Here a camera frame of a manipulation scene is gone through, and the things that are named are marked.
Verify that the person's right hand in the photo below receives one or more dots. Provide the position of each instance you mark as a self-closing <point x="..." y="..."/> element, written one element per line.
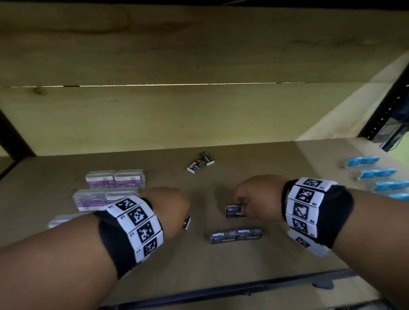
<point x="265" y="198"/>

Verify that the person's left hand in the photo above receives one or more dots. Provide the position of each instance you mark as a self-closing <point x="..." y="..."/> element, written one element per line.
<point x="172" y="207"/>

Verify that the person's right fingers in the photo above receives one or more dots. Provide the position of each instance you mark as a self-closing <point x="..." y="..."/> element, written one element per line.
<point x="240" y="198"/>

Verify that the black staples box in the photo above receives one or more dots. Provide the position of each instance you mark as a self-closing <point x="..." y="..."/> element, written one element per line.
<point x="251" y="233"/>
<point x="187" y="223"/>
<point x="195" y="165"/>
<point x="223" y="237"/>
<point x="207" y="158"/>
<point x="233" y="212"/>

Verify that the person's left forearm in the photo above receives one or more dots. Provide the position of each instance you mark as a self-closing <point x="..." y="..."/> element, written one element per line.
<point x="54" y="265"/>

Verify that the person's right forearm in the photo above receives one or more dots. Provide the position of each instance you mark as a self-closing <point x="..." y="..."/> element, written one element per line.
<point x="377" y="230"/>

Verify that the black wristband with marker tiles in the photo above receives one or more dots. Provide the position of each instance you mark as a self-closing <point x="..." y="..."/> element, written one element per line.
<point x="137" y="225"/>
<point x="306" y="210"/>

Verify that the clear paper clip box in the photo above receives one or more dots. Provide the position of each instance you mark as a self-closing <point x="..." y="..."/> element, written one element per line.
<point x="100" y="179"/>
<point x="122" y="194"/>
<point x="89" y="199"/>
<point x="128" y="178"/>
<point x="64" y="220"/>

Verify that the blue packet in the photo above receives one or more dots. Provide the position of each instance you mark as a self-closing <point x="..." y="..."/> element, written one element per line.
<point x="377" y="174"/>
<point x="362" y="162"/>
<point x="392" y="186"/>
<point x="400" y="197"/>

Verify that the black perforated shelf upright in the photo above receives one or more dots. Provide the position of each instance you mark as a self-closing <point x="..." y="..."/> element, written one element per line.
<point x="388" y="105"/>

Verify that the black shelf front rail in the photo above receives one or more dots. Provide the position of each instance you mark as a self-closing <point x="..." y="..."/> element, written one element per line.
<point x="223" y="289"/>

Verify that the black clip on rail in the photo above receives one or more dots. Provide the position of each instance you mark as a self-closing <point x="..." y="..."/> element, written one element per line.
<point x="323" y="282"/>

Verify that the grey device on shelf post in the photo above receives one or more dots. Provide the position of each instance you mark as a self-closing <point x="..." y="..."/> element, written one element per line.
<point x="390" y="135"/>

